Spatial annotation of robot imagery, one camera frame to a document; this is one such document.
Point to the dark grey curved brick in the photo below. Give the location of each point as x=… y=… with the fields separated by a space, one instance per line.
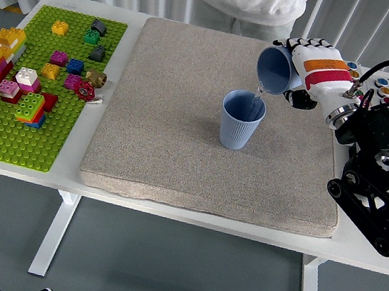
x=99 y=27
x=97 y=54

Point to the pink dark red brick stack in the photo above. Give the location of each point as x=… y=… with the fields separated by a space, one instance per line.
x=8 y=88

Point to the green studded baseplate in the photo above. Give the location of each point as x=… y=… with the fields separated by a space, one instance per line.
x=21 y=145

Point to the blue toy brick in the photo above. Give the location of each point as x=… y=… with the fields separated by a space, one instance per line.
x=75 y=67

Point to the brass valve red handwheel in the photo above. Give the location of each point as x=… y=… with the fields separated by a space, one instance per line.
x=96 y=78

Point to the red toy brick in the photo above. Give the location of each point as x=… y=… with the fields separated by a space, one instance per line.
x=50 y=102

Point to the green toy brick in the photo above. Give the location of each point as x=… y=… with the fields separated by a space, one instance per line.
x=92 y=38

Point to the white paper tag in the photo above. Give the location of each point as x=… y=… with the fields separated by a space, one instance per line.
x=96 y=100

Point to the magenta toy brick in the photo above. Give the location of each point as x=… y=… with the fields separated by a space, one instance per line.
x=71 y=82
x=59 y=59

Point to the green orange blue brick stack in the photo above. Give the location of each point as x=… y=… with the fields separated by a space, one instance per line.
x=30 y=105

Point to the blue ribbed cup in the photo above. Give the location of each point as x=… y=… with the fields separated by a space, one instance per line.
x=238 y=130
x=273 y=71

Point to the white pink brick stack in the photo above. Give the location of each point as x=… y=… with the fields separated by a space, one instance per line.
x=26 y=76

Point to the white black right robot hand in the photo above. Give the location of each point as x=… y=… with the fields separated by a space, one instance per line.
x=324 y=72

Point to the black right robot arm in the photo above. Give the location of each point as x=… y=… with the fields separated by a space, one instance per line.
x=374 y=128

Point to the grey-brown fabric mat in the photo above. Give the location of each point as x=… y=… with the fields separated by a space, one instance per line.
x=181 y=132

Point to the grey emergency-stop button box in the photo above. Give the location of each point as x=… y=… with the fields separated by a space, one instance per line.
x=384 y=90
x=352 y=65

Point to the yellow toy brick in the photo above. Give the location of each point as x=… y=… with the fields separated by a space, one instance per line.
x=50 y=72
x=60 y=28

